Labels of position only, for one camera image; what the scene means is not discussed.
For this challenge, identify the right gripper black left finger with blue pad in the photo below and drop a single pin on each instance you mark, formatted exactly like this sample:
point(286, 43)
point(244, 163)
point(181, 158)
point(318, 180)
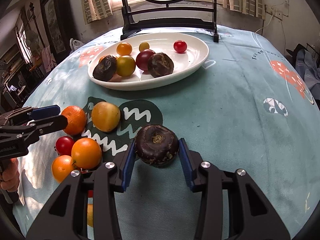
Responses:
point(64, 216)

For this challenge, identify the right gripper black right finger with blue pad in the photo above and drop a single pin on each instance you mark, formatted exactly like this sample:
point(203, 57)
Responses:
point(251, 215)

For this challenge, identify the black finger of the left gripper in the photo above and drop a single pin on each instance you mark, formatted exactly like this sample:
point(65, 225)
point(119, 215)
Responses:
point(50, 124)

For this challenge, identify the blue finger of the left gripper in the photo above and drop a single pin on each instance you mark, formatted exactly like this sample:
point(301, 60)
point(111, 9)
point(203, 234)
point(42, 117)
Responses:
point(45, 112)

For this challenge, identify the pale orange round fruit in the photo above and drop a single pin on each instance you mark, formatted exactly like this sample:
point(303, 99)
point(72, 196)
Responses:
point(105, 116)

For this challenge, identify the dark purple wrinkled fruit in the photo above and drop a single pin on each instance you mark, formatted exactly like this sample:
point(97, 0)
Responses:
point(156, 145)

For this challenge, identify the person's left hand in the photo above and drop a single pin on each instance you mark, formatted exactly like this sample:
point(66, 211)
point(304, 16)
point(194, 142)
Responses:
point(10, 177)

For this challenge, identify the yellow-brown fruit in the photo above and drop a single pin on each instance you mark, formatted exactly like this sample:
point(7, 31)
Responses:
point(90, 215)

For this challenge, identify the textured orange mandarin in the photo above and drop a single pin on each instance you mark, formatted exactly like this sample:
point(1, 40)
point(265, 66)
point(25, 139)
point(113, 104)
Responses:
point(76, 118)

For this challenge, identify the smooth orange fruit left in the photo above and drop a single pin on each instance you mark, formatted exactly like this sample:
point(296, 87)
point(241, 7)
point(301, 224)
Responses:
point(62, 166)

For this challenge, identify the smooth orange fruit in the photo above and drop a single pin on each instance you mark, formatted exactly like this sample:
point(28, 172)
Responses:
point(62, 166)
point(86, 153)

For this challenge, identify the white plastic bag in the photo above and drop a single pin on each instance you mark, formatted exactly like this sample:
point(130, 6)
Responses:
point(75, 44)

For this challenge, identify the yellow-green fruit on plate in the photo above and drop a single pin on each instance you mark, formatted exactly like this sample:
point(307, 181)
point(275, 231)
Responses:
point(125, 66)

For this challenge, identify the small orange tomato on plate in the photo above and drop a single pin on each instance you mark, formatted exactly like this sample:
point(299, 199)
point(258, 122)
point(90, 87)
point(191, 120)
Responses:
point(124, 49)

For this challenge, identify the dark red plum on plate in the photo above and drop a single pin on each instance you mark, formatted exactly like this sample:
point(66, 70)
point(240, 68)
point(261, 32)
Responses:
point(142, 59)

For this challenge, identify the striped window curtain left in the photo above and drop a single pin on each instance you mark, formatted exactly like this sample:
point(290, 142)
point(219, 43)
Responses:
point(94, 10)

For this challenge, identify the small yellow tomato on plate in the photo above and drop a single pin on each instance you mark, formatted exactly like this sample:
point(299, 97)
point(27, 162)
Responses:
point(144, 46)

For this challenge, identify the dark wrinkled fruit on plate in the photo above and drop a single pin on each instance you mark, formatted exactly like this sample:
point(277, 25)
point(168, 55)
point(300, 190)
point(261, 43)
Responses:
point(160, 64)

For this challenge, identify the white oval plate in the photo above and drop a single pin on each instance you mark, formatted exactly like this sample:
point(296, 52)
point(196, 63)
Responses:
point(185, 63)

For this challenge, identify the dark framed wall painting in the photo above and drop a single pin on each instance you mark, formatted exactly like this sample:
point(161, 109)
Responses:
point(59, 26)

